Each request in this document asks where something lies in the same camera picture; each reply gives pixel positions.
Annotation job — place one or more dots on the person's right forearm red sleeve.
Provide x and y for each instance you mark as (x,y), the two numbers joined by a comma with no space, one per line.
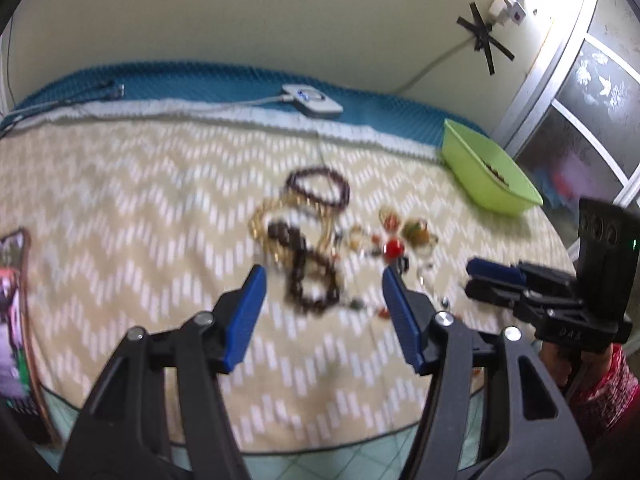
(607,390)

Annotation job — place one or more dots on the smartphone in brown case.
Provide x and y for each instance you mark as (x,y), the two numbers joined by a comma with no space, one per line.
(12,340)

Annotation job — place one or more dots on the frosted glass sliding door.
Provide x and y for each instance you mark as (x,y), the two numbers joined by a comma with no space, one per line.
(595,85)

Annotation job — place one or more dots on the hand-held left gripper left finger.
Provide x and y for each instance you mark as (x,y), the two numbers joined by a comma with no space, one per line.
(245,315)

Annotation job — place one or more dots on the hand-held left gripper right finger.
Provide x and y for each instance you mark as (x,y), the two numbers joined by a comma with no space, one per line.
(400,315)

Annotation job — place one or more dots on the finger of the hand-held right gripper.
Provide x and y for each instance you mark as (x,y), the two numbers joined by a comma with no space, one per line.
(500,295)
(492,270)

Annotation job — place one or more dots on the person's right hand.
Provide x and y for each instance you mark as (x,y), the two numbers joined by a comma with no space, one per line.
(555,367)

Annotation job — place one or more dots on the green plastic bowl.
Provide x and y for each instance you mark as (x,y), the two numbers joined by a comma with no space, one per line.
(480,175)

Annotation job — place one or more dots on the teal mattress cover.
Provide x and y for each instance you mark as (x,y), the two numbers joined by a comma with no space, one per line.
(200,82)

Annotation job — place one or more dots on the white USB hub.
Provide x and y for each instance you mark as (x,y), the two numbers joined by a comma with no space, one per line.
(315,102)

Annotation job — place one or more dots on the beige chevron blanket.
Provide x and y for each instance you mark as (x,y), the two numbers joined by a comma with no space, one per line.
(150,220)

